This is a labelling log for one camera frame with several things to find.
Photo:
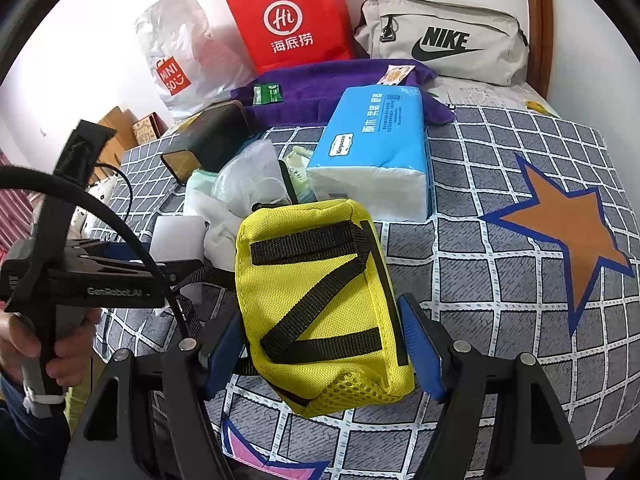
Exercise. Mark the red paper bag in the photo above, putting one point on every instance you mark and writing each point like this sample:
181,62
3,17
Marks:
290,30

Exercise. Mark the white fruit print sheet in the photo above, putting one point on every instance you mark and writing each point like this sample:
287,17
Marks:
490,97

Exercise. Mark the patterned paper tag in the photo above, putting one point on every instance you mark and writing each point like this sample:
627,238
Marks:
395,74

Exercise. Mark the person's left forearm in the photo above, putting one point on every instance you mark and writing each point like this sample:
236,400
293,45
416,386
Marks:
25,435

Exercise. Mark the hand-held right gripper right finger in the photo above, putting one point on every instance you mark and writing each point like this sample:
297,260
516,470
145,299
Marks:
421,347

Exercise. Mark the grey checked bed sheet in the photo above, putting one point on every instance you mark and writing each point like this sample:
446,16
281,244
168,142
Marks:
475,310

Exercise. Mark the green snack packet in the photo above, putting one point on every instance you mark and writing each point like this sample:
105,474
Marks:
300,180

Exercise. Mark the purple towel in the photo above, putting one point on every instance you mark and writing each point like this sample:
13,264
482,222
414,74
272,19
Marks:
310,85

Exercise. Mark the white box with bottle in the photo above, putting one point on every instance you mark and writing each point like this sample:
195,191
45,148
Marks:
175,237

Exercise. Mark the brown cardboard box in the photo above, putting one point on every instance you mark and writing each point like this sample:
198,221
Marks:
115,125

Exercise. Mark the green sock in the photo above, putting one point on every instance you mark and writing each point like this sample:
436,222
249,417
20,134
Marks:
200,182

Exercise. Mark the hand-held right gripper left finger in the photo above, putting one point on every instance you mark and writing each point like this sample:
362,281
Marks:
222,357

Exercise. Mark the clear plastic bag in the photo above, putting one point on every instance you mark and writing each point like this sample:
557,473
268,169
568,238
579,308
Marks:
245,175

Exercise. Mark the person's left hand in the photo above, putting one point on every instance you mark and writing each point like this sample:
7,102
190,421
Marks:
70,352

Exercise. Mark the small green packet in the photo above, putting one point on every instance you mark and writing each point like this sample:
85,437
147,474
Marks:
267,95

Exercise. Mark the grey waist bag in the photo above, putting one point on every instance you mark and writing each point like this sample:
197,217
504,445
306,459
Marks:
450,25

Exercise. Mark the white sock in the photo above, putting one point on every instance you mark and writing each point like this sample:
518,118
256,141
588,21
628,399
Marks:
220,240

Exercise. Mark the blue tissue pack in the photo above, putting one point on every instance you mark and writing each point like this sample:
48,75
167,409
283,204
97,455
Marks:
370,135

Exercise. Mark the red striped cloth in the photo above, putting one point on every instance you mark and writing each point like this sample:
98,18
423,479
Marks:
15,220

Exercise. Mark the white plastic shopping bag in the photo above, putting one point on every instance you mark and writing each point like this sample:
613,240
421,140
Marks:
190,60

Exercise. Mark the dark green box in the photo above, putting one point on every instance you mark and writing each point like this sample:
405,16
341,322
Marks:
210,135

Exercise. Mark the wooden bed frame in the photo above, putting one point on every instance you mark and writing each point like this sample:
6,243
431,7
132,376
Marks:
537,20

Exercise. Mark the patterned small box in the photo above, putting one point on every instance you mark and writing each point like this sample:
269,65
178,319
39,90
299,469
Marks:
147,130

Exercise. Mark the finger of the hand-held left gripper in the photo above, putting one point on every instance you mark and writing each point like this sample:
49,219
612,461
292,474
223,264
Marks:
170,267
117,247

